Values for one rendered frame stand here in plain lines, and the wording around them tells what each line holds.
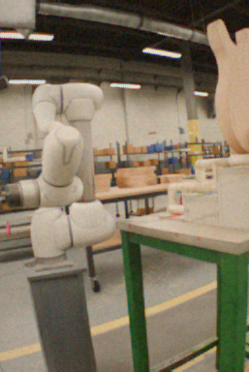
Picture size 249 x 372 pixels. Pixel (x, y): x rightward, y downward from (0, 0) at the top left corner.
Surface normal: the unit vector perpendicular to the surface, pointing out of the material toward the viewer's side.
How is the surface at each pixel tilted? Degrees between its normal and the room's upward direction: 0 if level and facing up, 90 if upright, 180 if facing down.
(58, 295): 90
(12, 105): 90
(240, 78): 90
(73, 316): 90
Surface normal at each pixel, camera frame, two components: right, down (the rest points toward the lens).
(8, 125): 0.53, 0.00
